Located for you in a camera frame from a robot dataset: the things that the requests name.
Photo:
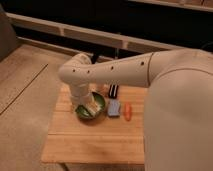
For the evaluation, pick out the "blue white sponge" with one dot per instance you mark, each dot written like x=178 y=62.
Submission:
x=113 y=108

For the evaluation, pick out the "wooden table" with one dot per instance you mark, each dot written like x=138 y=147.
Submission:
x=103 y=140

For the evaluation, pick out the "green bowl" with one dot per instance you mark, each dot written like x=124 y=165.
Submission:
x=83 y=112

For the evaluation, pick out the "black striped eraser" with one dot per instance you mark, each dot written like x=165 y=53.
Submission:
x=113 y=91

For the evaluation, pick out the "black bracket on rail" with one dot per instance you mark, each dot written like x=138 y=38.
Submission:
x=94 y=58

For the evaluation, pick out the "orange carrot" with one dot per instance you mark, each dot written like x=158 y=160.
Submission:
x=128 y=111

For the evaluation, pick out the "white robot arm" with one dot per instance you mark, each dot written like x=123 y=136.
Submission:
x=178 y=110

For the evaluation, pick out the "white milk carton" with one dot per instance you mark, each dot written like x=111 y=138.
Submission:
x=93 y=108

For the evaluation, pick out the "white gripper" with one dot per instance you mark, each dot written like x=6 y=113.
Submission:
x=80 y=95

